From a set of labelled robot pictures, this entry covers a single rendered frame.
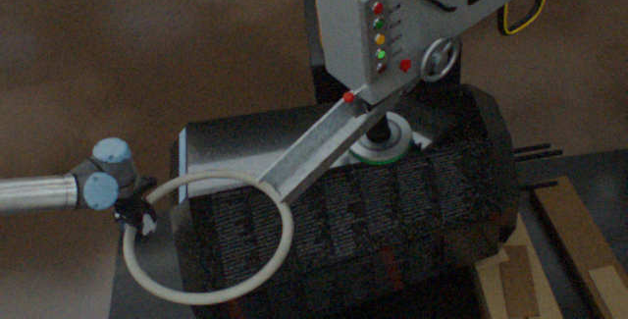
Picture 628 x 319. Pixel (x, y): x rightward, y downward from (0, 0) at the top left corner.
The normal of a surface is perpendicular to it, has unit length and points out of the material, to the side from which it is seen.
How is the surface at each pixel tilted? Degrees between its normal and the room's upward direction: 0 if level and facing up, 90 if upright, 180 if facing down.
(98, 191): 62
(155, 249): 0
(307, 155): 15
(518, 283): 0
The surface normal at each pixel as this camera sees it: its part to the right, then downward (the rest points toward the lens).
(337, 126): -0.33, -0.51
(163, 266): -0.12, -0.67
